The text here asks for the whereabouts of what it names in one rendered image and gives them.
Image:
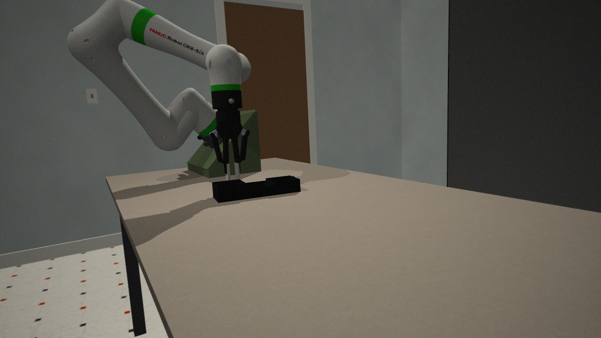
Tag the black three-compartment bin rack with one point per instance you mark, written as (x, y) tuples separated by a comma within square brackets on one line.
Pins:
[(232, 190)]

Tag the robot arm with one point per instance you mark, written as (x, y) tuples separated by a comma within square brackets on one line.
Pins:
[(94, 43)]

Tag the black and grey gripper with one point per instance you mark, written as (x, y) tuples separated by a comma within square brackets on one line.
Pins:
[(229, 127)]

